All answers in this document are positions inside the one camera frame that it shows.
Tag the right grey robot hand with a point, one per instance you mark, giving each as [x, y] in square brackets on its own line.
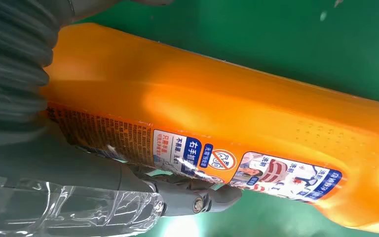
[62, 183]

